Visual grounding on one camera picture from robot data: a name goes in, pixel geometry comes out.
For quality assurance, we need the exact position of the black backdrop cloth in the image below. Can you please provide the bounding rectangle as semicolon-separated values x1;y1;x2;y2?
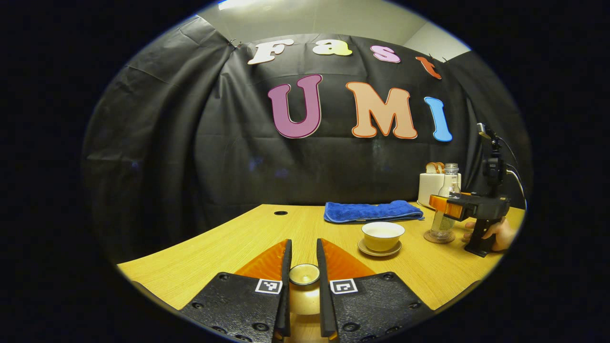
82;17;532;262

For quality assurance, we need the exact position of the white toaster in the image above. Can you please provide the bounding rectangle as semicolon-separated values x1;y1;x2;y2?
418;172;462;206

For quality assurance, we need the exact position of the yellow teacup lid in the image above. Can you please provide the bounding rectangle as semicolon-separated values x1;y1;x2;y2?
288;263;322;317

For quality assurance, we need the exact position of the round cork coaster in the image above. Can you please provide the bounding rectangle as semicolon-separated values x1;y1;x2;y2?
424;230;457;244

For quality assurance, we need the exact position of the folded blue towel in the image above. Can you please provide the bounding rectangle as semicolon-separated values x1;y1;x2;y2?
324;200;425;224

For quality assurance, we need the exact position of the yellow ceramic teacup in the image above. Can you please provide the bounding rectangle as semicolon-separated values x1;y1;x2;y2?
361;222;406;252

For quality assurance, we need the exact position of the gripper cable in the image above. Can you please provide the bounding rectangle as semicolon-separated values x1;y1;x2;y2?
498;136;528;210

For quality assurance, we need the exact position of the yellow ceramic saucer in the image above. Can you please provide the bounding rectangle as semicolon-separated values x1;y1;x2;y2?
357;238;402;257

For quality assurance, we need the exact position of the clear plastic water bottle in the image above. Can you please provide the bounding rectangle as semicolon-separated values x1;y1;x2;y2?
429;163;461;241

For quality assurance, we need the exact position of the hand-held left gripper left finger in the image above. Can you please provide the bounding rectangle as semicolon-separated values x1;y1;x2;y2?
180;238;293;343

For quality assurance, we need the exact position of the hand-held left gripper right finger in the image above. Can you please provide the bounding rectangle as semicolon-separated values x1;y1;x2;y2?
316;237;432;343

